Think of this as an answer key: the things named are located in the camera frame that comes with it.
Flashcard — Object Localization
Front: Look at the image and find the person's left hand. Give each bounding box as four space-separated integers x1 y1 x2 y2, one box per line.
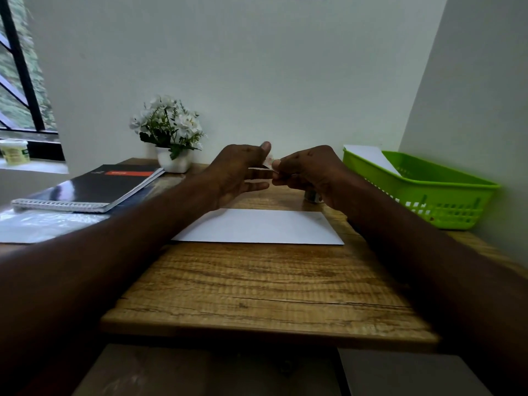
203 140 274 212

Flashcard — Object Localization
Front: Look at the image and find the person's right hand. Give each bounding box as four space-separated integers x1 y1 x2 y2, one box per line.
270 145 356 210

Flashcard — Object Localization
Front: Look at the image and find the white envelope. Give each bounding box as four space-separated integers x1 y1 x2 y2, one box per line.
343 144 403 178
171 207 345 246

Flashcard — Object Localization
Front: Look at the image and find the green plastic basket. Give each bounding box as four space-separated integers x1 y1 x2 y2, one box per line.
342 147 502 231

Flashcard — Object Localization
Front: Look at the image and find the clear plastic sleeve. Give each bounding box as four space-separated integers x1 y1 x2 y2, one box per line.
0 173 185 245

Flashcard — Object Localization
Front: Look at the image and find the stack of white envelopes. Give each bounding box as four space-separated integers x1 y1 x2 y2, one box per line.
0 214 111 245

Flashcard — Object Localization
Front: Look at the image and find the person's right forearm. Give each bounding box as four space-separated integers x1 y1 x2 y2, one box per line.
334 179 528 396

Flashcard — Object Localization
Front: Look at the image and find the person's left forearm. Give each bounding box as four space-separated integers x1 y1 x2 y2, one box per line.
0 179 223 396

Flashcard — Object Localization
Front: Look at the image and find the white flower plant in pot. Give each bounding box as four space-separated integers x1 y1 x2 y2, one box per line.
128 93 206 174

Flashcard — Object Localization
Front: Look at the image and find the blue book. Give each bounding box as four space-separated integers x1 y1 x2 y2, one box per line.
108 183 161 215

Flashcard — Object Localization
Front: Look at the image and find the black spiral notebook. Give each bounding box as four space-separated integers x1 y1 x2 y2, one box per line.
10 163 166 214

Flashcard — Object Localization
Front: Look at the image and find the white window sill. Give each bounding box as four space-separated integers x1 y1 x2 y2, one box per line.
0 157 70 175

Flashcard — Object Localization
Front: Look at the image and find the small cream jar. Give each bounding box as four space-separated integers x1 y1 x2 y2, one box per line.
0 138 31 166

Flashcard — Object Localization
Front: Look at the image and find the black window grille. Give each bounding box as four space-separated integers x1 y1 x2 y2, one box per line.
0 0 67 162

